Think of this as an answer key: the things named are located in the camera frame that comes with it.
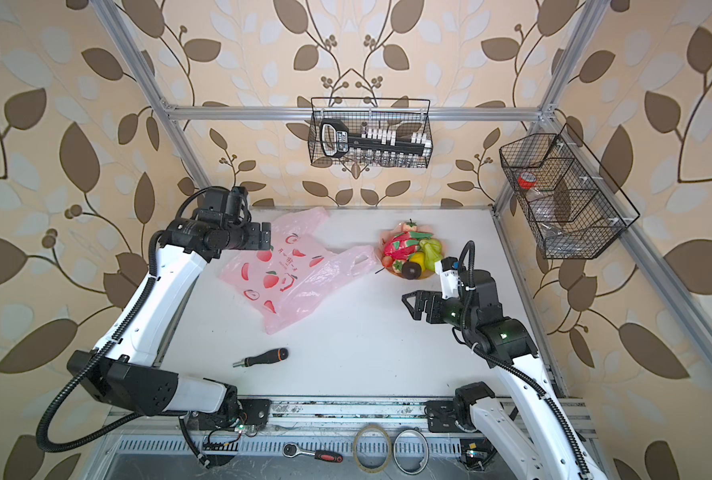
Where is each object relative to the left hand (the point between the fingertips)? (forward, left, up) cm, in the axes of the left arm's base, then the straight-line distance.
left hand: (255, 231), depth 76 cm
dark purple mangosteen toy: (+2, -43, -19) cm, 47 cm away
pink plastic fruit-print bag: (-4, -5, -19) cm, 20 cm away
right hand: (-15, -42, -8) cm, 45 cm away
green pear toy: (+10, -50, -20) cm, 55 cm away
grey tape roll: (-44, -45, -30) cm, 69 cm away
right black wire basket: (+7, -81, +5) cm, 81 cm away
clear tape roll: (-38, -31, -29) cm, 57 cm away
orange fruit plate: (+3, -48, -23) cm, 53 cm away
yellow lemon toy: (+9, -46, -22) cm, 52 cm away
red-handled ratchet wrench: (-44, -13, -27) cm, 53 cm away
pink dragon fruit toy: (+11, -40, -18) cm, 45 cm away
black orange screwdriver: (-23, -3, -27) cm, 36 cm away
